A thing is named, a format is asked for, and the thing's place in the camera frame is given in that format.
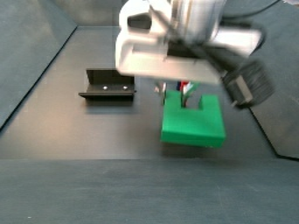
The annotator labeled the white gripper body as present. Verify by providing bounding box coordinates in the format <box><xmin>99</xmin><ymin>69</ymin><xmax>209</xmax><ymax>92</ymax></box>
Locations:
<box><xmin>115</xmin><ymin>0</ymin><xmax>262</xmax><ymax>85</ymax></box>

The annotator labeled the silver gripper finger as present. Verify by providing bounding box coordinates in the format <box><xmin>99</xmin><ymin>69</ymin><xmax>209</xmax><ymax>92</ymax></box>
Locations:
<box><xmin>181</xmin><ymin>81</ymin><xmax>201</xmax><ymax>107</ymax></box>
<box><xmin>154</xmin><ymin>81</ymin><xmax>167</xmax><ymax>104</ymax></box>

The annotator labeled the green U-shaped block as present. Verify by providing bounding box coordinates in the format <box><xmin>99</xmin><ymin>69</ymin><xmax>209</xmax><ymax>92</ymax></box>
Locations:
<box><xmin>161</xmin><ymin>90</ymin><xmax>227</xmax><ymax>148</ymax></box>

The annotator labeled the red hexagonal peg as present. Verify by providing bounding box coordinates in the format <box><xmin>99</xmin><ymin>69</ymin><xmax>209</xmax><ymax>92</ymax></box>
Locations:
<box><xmin>181</xmin><ymin>81</ymin><xmax>190</xmax><ymax>90</ymax></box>

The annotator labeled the blue hexagonal peg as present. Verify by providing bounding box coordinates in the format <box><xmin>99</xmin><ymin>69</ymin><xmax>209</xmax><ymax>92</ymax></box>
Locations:
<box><xmin>177</xmin><ymin>81</ymin><xmax>182</xmax><ymax>91</ymax></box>

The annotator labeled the black fixture bracket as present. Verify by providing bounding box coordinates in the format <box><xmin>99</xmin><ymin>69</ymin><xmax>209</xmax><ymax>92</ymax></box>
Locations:
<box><xmin>79</xmin><ymin>68</ymin><xmax>137</xmax><ymax>101</ymax></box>

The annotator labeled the black cable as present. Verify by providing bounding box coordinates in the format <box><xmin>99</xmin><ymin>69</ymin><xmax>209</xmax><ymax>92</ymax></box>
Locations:
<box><xmin>221</xmin><ymin>0</ymin><xmax>282</xmax><ymax>21</ymax></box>

